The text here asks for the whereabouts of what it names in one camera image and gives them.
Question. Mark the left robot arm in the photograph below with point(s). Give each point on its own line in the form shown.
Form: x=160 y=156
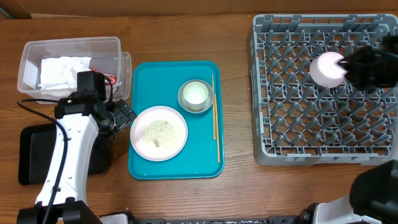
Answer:
x=82 y=117

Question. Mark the grey dishwasher rack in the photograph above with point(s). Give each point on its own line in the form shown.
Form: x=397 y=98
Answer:
x=295 y=122

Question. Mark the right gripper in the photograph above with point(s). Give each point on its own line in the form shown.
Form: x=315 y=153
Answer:
x=350 y=64

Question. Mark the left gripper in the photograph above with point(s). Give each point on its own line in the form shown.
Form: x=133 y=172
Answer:
x=124 y=112

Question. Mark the large white plate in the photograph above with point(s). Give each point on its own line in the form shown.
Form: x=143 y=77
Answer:
x=158 y=133

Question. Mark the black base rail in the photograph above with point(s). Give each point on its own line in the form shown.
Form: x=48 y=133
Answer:
x=129 y=218

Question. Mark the teal serving tray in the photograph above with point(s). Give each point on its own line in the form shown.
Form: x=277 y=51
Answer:
x=157 y=84

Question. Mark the grey bowl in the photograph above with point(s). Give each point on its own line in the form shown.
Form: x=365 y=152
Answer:
x=208 y=102

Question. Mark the red snack wrapper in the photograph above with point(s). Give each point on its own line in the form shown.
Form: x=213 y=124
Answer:
x=112 y=78

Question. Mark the wooden chopstick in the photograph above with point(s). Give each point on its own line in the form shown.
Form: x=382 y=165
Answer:
x=213 y=108
x=217 y=129

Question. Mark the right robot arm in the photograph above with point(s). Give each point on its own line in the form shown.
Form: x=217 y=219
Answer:
x=373 y=194

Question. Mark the clear plastic bin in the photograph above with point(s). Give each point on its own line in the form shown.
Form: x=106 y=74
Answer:
x=106 y=57

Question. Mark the white cup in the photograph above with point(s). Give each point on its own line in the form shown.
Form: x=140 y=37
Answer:
x=194 y=95

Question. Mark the white napkin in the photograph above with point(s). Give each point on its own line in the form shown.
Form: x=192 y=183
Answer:
x=61 y=73

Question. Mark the black tray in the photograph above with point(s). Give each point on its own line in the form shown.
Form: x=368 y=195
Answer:
x=36 y=149

